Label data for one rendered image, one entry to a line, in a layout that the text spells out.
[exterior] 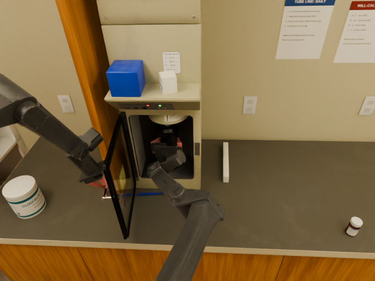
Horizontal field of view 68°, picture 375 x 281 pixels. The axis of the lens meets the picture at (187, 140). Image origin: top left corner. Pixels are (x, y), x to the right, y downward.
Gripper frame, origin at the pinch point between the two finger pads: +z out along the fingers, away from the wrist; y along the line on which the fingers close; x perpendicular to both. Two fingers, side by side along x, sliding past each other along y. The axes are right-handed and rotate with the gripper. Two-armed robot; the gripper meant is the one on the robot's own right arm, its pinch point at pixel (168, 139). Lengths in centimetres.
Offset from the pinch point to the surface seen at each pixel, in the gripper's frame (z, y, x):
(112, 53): -9.6, 14.2, -44.9
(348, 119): 36, -96, 11
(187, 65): -9.1, -11.3, -40.1
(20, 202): -31, 60, 11
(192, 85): -11.3, -12.9, -33.6
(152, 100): -20.8, -0.1, -33.1
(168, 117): -7.2, -2.5, -17.0
